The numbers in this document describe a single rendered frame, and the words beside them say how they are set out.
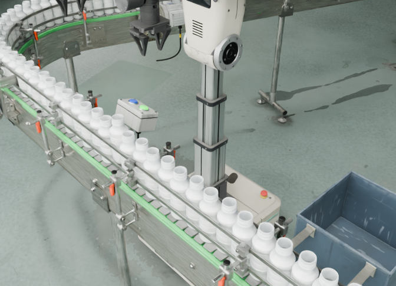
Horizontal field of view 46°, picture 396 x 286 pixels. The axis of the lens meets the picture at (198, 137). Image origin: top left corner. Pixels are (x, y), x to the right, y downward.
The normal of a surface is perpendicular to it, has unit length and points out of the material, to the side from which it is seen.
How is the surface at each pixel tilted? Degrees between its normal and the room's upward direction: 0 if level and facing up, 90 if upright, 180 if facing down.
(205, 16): 90
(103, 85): 0
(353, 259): 90
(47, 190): 0
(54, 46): 89
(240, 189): 0
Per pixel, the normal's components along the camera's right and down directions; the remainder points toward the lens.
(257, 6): 0.45, 0.56
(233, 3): 0.69, 0.42
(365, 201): -0.73, 0.40
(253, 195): 0.00, -0.82
